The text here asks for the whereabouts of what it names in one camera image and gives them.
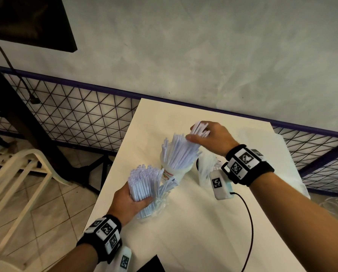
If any dark wooden post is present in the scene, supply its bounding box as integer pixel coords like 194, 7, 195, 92
0, 53, 114, 195

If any cluster of white straws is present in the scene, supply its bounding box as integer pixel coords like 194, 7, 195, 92
161, 133, 203, 169

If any black television cable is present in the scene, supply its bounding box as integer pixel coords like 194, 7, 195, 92
0, 39, 40, 105

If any black camera cable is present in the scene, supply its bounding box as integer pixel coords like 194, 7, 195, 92
231, 191, 254, 272

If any black marker wristband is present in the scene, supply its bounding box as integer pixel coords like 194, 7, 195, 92
221, 144, 275, 187
76, 214, 123, 264

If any white plastic chair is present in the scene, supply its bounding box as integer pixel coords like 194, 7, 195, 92
0, 149, 72, 271

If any bundle of white straws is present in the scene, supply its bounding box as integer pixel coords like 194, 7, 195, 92
128, 164, 165, 220

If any person's right hand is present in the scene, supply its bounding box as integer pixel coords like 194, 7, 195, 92
185, 121, 241, 158

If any black wall television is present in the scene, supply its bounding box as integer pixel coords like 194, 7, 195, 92
0, 0, 78, 53

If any clear plastic cup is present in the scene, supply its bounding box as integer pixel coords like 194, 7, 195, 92
159, 150, 195, 187

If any purple framed wire mesh fence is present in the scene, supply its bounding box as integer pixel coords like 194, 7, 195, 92
0, 66, 338, 193

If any pack of straws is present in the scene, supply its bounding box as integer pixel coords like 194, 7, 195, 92
237, 130, 311, 199

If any person's right forearm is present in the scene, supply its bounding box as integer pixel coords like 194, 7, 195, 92
248, 175, 338, 272

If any person's left hand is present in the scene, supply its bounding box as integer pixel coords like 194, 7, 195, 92
106, 181, 155, 227

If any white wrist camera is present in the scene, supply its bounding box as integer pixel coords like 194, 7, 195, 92
105, 246, 132, 272
209, 166, 235, 201

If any clear acrylic sign stand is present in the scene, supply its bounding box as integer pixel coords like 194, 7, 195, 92
197, 151, 229, 187

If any clear plastic bag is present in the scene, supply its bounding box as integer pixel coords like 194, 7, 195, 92
136, 175, 178, 223

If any thin white cable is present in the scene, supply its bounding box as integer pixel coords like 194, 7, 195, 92
318, 195, 338, 221

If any black flat object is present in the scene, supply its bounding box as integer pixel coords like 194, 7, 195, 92
136, 255, 166, 272

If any handful of white straws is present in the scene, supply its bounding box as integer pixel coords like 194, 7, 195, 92
190, 121, 211, 138

